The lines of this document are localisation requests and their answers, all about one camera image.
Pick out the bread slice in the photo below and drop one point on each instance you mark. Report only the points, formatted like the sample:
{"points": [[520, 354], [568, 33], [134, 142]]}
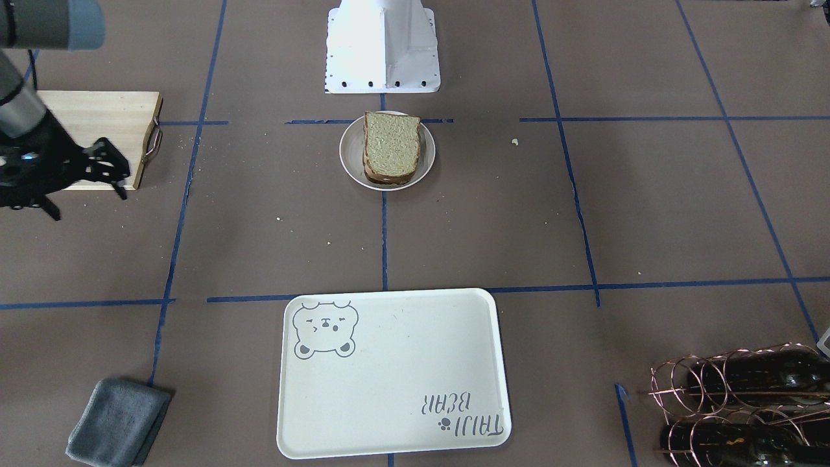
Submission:
{"points": [[391, 142], [388, 179]]}

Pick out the white round plate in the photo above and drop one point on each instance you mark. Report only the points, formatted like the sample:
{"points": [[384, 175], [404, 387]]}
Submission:
{"points": [[352, 150]]}

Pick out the copper wire bottle rack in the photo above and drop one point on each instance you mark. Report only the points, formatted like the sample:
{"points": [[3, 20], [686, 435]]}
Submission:
{"points": [[669, 391]]}

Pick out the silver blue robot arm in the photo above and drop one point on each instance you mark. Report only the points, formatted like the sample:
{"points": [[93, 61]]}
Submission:
{"points": [[28, 26]]}

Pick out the grey folded cloth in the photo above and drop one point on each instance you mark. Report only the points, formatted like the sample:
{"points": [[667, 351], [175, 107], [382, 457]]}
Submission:
{"points": [[119, 425]]}

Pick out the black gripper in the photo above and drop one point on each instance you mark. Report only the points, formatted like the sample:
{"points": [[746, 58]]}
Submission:
{"points": [[57, 157]]}

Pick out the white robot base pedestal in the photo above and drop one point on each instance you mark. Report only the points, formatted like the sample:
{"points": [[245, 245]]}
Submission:
{"points": [[381, 47]]}

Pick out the cream bear tray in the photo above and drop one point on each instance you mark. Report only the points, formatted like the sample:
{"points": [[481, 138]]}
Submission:
{"points": [[391, 372]]}

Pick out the middle green wine bottle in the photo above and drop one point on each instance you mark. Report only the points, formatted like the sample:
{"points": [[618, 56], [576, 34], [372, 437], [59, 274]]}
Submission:
{"points": [[791, 376]]}

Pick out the wooden cutting board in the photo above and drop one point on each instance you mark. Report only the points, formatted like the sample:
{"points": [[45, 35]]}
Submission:
{"points": [[129, 119]]}

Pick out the green wine bottle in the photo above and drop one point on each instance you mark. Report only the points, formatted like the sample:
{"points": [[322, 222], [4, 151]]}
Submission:
{"points": [[719, 441], [791, 376]]}

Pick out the front green wine bottle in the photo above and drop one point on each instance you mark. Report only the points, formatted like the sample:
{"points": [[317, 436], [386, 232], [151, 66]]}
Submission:
{"points": [[719, 441]]}

